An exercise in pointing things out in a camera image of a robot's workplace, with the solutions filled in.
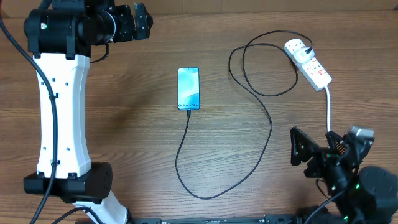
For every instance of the blue Samsung Galaxy smartphone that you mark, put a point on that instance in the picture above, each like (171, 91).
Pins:
(188, 88)

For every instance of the white charger plug adapter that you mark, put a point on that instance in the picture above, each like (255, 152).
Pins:
(303, 55)

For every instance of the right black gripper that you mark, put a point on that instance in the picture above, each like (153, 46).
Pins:
(324, 158)

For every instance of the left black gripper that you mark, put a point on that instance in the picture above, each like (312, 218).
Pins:
(129, 31)

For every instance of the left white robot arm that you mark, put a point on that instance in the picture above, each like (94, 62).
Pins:
(60, 36)

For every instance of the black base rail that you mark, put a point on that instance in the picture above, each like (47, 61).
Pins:
(266, 219)

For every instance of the white power strip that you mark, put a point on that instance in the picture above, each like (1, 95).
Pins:
(313, 71)

